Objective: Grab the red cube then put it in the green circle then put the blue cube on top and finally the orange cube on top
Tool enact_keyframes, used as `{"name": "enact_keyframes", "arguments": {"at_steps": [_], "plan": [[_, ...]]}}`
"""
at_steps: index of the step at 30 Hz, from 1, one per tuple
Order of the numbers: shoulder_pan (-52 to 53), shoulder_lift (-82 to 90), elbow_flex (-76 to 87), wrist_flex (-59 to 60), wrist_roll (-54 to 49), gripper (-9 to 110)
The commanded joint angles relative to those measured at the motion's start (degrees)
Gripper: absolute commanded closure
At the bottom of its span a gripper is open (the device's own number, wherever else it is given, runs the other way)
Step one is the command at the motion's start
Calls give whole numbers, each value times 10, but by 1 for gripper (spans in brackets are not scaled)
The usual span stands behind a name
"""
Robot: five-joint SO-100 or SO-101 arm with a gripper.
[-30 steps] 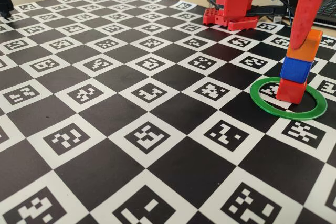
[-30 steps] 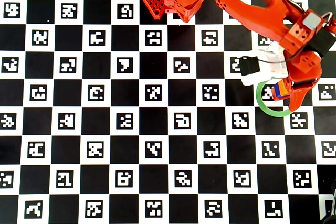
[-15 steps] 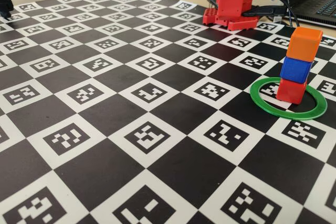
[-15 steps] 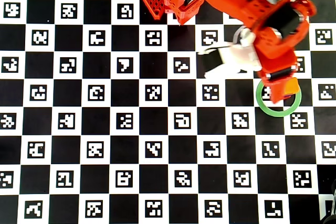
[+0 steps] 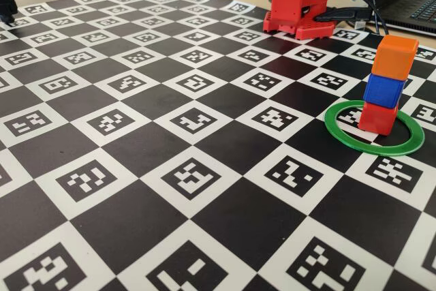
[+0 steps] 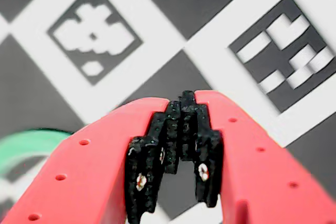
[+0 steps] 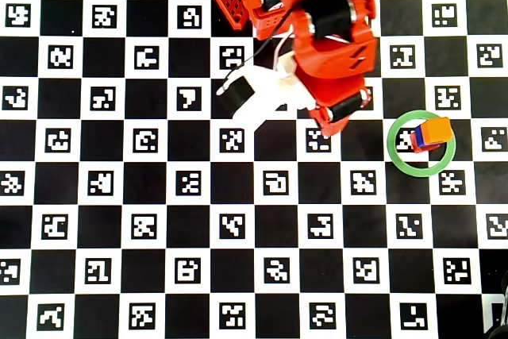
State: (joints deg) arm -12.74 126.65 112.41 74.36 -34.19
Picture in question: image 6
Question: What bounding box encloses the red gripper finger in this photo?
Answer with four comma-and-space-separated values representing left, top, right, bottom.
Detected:
0, 97, 182, 224
180, 89, 336, 224

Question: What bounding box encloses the black white marker checkerboard mat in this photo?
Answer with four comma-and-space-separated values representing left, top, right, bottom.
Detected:
0, 0, 336, 224

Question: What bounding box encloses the green ring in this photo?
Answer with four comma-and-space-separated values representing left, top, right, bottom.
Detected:
0, 128, 73, 180

